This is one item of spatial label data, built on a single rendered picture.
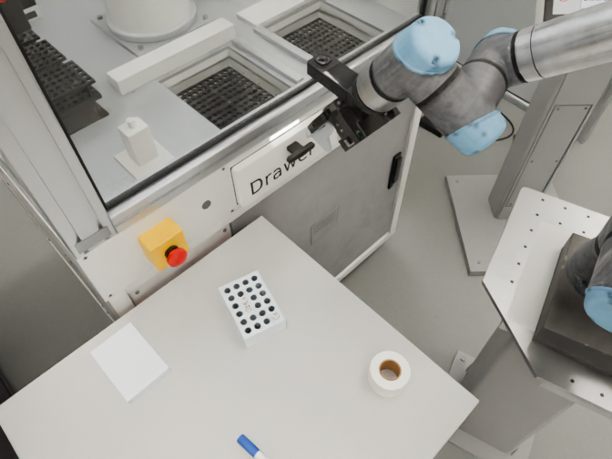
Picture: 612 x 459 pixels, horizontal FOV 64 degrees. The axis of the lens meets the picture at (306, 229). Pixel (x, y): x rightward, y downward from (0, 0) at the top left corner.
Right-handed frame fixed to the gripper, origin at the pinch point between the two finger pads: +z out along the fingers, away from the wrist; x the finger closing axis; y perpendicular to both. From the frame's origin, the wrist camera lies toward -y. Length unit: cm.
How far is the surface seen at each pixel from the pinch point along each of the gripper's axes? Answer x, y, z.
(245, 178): -13.3, -0.1, 11.5
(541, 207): 36, 43, -2
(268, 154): -7.0, -1.4, 9.7
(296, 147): -0.9, 0.7, 9.5
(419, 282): 46, 65, 76
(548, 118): 91, 37, 27
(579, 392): 3, 65, -17
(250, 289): -25.8, 18.3, 12.2
